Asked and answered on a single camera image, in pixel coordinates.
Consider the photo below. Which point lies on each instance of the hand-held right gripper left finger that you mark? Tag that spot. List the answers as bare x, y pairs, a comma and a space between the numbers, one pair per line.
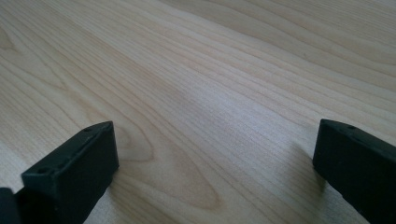
71, 174

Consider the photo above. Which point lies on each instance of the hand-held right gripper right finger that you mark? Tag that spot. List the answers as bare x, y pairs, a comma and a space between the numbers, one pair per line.
361, 168

